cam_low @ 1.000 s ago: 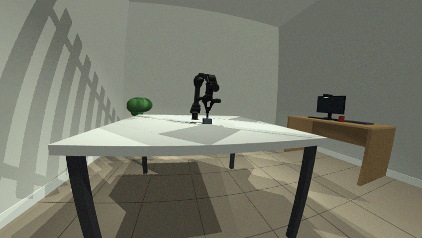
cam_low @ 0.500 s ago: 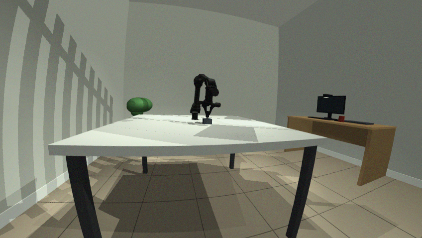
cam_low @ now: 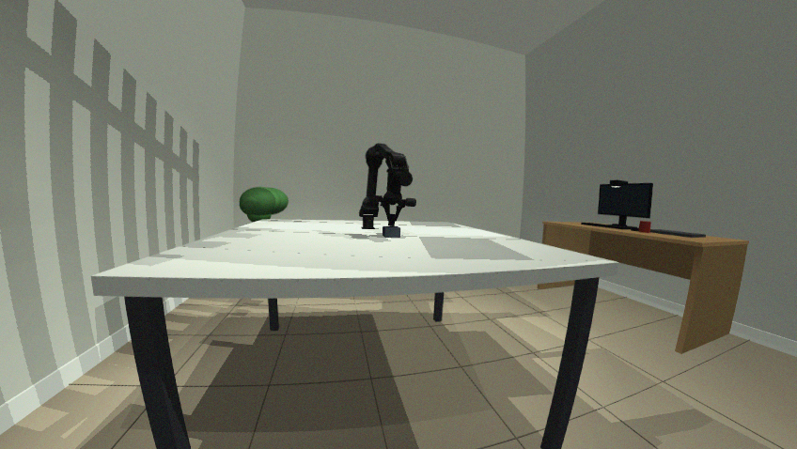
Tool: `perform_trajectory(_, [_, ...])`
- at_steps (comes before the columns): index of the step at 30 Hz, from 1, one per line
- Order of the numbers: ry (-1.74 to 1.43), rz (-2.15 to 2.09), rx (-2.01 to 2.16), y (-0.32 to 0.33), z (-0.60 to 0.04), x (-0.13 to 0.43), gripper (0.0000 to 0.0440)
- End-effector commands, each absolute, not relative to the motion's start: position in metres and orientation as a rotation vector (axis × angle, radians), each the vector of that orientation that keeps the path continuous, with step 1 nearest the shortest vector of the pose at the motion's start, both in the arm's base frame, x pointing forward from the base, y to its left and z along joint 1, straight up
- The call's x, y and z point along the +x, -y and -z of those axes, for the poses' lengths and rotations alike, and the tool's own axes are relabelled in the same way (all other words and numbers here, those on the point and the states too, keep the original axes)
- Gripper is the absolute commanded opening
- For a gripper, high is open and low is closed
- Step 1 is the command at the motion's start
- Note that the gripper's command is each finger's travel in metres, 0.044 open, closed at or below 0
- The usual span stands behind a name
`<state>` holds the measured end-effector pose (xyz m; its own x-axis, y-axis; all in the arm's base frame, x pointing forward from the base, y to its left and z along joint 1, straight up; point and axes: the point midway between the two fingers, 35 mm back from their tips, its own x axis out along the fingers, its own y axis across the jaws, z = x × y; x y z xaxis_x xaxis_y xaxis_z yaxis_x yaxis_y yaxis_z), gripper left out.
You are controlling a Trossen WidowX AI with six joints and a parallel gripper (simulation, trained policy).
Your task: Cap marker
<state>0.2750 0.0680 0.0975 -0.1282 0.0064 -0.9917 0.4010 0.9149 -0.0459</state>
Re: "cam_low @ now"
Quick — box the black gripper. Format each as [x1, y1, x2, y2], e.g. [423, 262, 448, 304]
[369, 183, 416, 222]

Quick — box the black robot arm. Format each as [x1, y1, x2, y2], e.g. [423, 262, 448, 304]
[359, 144, 413, 229]

